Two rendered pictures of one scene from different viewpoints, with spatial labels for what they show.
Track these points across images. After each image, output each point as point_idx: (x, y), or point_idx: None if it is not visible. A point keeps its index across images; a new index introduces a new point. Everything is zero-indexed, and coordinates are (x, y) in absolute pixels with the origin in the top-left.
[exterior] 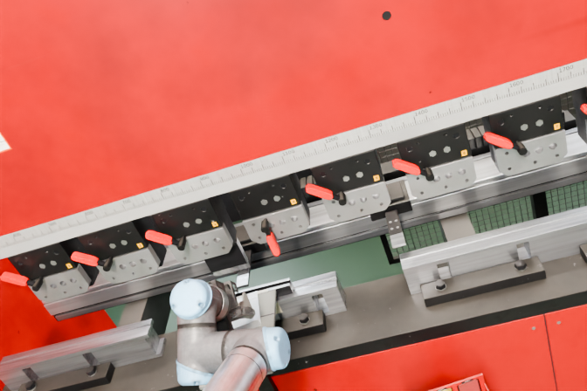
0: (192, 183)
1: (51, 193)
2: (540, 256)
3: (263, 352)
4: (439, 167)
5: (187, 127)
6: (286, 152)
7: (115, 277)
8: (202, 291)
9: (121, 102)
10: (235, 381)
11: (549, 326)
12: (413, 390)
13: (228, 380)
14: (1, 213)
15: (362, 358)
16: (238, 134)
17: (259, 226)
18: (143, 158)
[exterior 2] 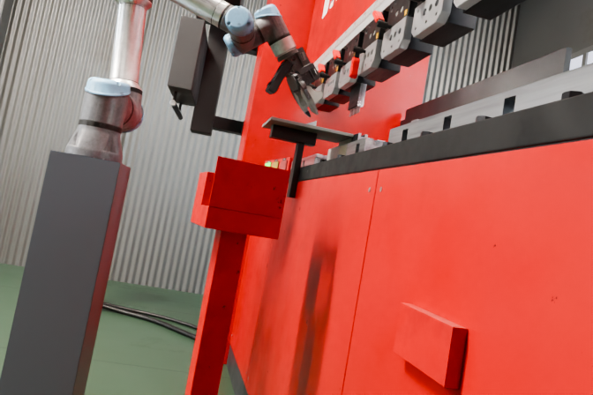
0: (361, 18)
1: (337, 25)
2: None
3: (229, 8)
4: None
5: None
6: None
7: (325, 93)
8: (267, 5)
9: None
10: None
11: (375, 193)
12: (315, 244)
13: None
14: (326, 38)
15: (317, 181)
16: None
17: (362, 57)
18: None
